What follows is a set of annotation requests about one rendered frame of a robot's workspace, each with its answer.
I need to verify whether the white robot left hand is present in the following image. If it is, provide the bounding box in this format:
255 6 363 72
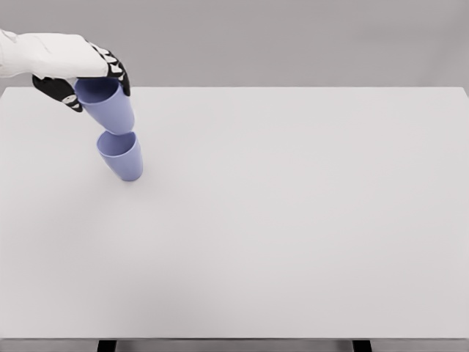
17 33 132 114

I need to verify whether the lavender blue plastic cup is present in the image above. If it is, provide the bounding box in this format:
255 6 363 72
96 130 144 183
73 77 136 136

